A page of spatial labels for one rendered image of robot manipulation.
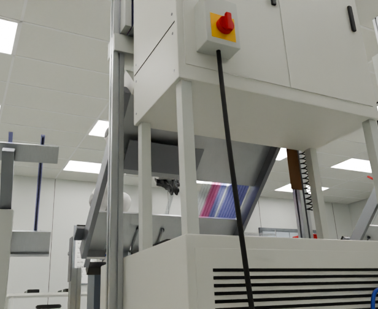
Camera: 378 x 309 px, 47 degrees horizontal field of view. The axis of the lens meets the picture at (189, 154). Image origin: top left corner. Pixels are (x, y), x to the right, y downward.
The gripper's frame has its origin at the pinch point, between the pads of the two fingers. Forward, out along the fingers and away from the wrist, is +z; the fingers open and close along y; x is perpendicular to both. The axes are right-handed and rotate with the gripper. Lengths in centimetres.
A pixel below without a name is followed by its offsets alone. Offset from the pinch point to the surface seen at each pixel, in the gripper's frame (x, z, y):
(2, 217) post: 11, 1, -64
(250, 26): -72, 32, -4
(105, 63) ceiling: 26, -317, 43
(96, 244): 25.6, 0.0, -28.1
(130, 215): 11.4, 1.0, -16.6
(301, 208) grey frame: -11, 32, 38
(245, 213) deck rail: 9.6, 4.1, 35.3
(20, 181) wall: 342, -622, -8
